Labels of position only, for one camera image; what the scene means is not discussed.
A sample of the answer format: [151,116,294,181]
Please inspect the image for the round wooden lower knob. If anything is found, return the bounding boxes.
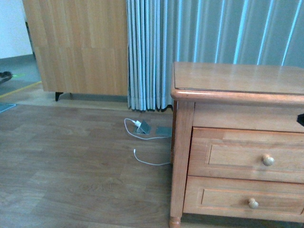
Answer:
[248,198,259,209]

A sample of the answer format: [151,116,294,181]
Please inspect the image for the open floor socket box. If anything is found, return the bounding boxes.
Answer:
[134,120,151,135]

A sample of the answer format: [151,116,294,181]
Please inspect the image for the large wooden cabinet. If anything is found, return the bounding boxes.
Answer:
[23,0,128,96]

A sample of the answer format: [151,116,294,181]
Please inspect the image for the black cabinet leg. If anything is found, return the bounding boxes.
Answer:
[55,92,63,102]

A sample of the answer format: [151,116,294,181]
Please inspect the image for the closed floor socket cover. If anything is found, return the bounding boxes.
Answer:
[156,126,172,137]

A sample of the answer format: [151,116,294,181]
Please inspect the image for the wooden drawer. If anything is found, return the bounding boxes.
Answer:
[183,176,304,222]
[188,127,304,183]

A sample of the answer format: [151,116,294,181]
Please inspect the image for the round wooden drawer knob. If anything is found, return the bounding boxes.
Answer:
[262,154,275,166]

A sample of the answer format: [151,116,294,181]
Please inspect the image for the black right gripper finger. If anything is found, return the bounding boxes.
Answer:
[297,114,304,125]

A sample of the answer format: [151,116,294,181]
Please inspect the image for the wooden nightstand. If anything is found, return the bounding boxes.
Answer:
[169,62,304,228]

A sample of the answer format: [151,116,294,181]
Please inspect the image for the grey pleated curtain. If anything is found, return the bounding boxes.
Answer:
[126,0,304,111]

